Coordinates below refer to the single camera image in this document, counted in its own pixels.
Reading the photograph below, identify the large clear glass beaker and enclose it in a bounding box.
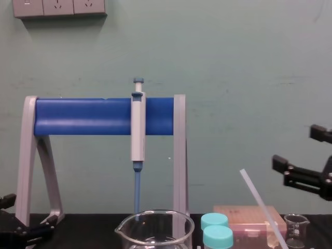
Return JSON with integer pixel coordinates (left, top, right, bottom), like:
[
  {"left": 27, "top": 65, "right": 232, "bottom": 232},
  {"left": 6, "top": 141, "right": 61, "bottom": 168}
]
[{"left": 114, "top": 210, "right": 196, "bottom": 249}]

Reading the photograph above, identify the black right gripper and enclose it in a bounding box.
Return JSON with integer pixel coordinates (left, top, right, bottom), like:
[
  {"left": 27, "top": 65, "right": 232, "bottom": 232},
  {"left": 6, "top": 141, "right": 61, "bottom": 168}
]
[{"left": 271, "top": 124, "right": 332, "bottom": 202}]

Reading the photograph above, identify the pink pipette tip box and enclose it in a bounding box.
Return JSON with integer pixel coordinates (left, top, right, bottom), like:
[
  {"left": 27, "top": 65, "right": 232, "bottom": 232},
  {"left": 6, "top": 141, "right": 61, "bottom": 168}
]
[{"left": 213, "top": 205, "right": 288, "bottom": 246}]

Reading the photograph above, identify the translucent white stirring rod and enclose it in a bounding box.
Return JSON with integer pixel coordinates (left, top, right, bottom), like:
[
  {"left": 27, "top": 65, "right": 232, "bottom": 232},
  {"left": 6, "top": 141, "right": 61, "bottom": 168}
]
[{"left": 239, "top": 168, "right": 287, "bottom": 249}]

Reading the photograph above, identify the grey wall socket plate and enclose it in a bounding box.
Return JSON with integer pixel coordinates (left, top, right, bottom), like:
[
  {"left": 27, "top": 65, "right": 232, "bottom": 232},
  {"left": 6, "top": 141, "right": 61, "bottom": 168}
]
[
  {"left": 42, "top": 0, "right": 75, "bottom": 16},
  {"left": 73, "top": 0, "right": 106, "bottom": 15}
]

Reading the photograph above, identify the small clear glass beaker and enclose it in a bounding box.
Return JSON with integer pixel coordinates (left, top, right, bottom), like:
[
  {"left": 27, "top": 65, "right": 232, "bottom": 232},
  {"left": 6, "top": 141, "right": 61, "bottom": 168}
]
[{"left": 283, "top": 214, "right": 310, "bottom": 249}]

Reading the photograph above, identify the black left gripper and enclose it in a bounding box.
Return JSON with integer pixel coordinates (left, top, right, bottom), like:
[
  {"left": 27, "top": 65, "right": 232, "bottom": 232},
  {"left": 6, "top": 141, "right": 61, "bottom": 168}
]
[{"left": 0, "top": 193, "right": 57, "bottom": 249}]

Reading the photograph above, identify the bottle with teal cap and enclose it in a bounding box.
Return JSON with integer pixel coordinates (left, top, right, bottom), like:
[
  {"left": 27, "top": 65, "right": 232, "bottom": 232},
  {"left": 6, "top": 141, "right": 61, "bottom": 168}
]
[
  {"left": 202, "top": 225, "right": 234, "bottom": 249},
  {"left": 200, "top": 213, "right": 229, "bottom": 231}
]

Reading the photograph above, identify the grey and blue pipette stand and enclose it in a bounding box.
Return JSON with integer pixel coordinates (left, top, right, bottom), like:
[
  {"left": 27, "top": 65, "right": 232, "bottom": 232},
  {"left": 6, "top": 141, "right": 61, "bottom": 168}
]
[{"left": 15, "top": 94, "right": 190, "bottom": 236}]

